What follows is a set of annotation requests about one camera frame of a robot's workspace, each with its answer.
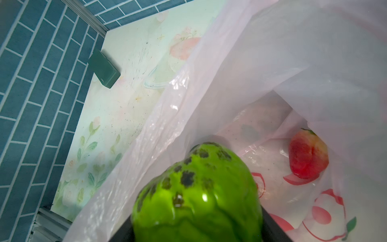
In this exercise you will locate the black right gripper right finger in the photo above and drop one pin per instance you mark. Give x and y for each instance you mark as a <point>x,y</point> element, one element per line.
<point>271,231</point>

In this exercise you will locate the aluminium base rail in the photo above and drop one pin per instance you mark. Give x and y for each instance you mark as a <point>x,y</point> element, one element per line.
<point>48,227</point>

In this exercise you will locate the red fruit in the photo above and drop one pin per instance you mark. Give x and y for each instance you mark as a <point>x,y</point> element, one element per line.
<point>308,155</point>

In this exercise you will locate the pink plastic bag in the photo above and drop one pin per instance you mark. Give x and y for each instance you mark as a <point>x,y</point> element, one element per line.
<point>264,71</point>

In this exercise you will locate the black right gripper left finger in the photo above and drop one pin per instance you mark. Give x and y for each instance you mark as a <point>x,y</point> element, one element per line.
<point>124,234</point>

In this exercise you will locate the green rectangular box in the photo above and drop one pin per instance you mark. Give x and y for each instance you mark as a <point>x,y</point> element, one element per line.
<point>104,69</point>

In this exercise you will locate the green round fruit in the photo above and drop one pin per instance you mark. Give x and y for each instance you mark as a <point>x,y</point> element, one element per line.
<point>210,196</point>

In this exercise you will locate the grey aluminium corner post left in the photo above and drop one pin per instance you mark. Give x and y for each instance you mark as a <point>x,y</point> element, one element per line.
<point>87,16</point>

